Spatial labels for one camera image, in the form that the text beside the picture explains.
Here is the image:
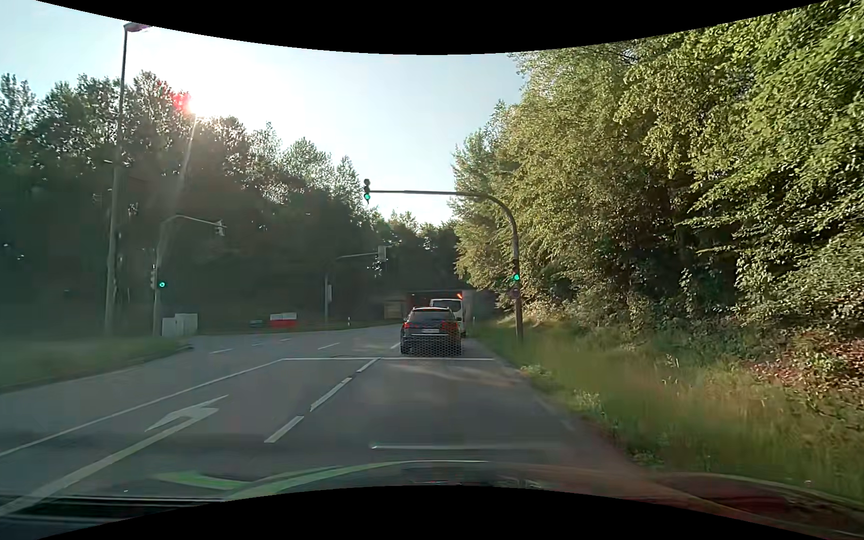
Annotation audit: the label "white lorry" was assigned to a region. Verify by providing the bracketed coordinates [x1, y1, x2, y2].
[429, 297, 471, 337]

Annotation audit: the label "dark car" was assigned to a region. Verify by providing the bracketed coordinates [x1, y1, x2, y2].
[399, 306, 464, 357]

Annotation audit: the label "grey asphalt road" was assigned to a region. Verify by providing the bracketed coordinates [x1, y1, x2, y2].
[0, 322, 673, 519]

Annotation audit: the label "road markings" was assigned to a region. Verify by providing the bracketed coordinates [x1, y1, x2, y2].
[0, 340, 576, 526]

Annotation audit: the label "car's own bonnet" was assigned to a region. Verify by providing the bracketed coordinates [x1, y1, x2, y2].
[0, 459, 864, 540]

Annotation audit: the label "grey street cabinets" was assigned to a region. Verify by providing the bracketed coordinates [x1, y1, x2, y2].
[161, 312, 199, 338]

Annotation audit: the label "sunlit wood of trees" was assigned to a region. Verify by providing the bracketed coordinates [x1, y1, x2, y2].
[449, 0, 864, 354]

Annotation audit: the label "grass verge with tall grass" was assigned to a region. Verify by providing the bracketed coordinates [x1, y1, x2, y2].
[473, 315, 864, 519]

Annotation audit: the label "mown grass verge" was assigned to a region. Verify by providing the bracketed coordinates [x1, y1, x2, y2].
[0, 321, 193, 406]

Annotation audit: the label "dark wood of trees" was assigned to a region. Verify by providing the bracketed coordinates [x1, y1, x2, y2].
[0, 70, 471, 331]

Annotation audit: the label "tall grey lamp post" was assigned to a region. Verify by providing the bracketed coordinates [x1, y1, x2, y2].
[103, 21, 153, 336]

